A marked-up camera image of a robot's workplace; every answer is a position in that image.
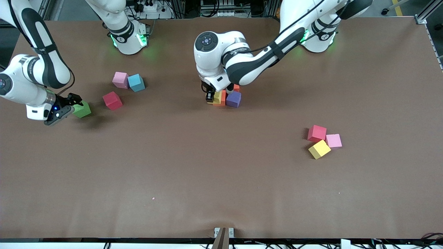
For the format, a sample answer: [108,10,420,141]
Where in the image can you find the green foam cube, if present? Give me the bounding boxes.
[72,100,92,119]

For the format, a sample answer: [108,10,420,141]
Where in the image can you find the purple foam cube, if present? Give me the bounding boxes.
[226,90,242,108]

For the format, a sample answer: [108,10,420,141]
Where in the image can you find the red foam cube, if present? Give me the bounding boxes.
[308,125,327,144]
[102,91,123,111]

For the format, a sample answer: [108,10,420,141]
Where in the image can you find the pink foam cube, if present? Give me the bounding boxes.
[326,134,342,149]
[112,72,129,89]

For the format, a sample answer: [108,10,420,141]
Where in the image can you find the blue foam cube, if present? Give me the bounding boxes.
[128,74,146,92]

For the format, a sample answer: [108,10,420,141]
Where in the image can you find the white electrical device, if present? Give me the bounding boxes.
[200,0,236,18]

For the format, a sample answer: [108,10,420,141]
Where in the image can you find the white power strip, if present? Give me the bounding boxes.
[133,0,173,19]

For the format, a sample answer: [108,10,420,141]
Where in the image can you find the black cable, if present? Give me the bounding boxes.
[56,67,75,96]

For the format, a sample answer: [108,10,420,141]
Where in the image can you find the metal camera pole bracket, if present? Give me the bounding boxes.
[214,227,234,249]

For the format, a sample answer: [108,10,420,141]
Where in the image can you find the aluminium frame profile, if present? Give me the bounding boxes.
[415,0,443,25]

